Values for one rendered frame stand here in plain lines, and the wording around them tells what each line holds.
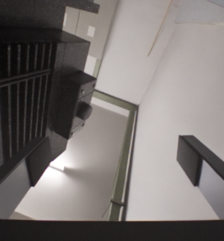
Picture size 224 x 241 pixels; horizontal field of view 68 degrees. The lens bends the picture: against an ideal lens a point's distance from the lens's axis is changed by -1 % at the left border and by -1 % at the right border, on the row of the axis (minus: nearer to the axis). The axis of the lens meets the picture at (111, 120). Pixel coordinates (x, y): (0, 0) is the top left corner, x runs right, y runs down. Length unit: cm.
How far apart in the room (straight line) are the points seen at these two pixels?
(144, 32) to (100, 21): 86
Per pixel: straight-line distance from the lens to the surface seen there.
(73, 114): 69
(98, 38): 356
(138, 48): 370
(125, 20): 369
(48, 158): 17
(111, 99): 395
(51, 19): 75
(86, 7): 66
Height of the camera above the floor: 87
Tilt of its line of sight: 32 degrees up
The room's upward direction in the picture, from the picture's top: 159 degrees counter-clockwise
